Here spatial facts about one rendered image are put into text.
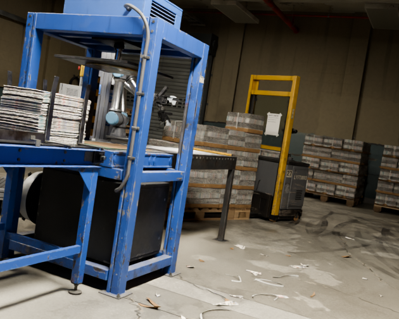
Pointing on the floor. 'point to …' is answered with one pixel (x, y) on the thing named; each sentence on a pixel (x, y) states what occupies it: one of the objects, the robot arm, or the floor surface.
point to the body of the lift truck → (292, 169)
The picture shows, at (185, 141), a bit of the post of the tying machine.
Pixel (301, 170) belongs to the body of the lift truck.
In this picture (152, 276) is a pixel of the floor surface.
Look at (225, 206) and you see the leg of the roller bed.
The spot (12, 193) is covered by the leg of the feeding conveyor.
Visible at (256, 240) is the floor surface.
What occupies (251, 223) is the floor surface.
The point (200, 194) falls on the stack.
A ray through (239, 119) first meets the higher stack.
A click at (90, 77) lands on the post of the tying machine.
